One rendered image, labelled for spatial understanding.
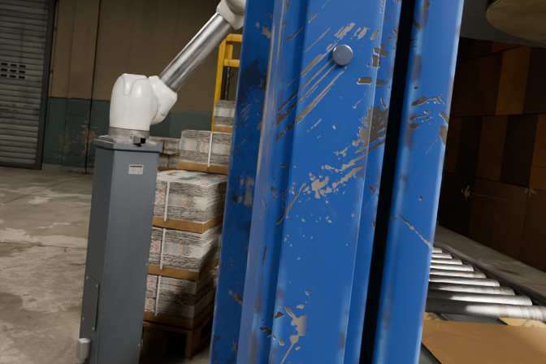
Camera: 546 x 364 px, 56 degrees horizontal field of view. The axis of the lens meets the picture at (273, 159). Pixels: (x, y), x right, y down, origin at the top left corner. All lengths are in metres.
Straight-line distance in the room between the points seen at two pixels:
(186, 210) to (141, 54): 7.35
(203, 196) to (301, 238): 2.17
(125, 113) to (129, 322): 0.83
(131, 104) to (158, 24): 7.66
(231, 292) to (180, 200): 1.59
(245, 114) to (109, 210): 1.27
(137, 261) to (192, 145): 1.06
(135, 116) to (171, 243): 0.72
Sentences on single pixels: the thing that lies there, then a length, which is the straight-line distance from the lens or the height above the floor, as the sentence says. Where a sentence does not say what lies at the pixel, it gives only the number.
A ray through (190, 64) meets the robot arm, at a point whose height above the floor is 1.35.
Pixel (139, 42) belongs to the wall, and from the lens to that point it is 9.66.
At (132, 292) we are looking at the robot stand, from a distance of 2.17.
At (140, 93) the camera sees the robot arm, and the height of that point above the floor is 1.20.
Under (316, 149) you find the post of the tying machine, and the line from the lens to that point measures 0.23.
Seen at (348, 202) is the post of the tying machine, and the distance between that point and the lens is 0.23.
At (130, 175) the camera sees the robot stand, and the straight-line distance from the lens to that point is 2.04.
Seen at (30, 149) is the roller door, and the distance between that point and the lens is 9.96.
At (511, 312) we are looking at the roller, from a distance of 1.20.
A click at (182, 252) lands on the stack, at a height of 0.50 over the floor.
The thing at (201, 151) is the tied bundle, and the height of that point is 0.95.
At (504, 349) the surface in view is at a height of 0.80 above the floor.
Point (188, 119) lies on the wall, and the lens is 9.45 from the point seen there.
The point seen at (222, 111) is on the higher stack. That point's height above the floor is 1.21.
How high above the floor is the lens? 1.10
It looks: 3 degrees down
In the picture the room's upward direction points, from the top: 6 degrees clockwise
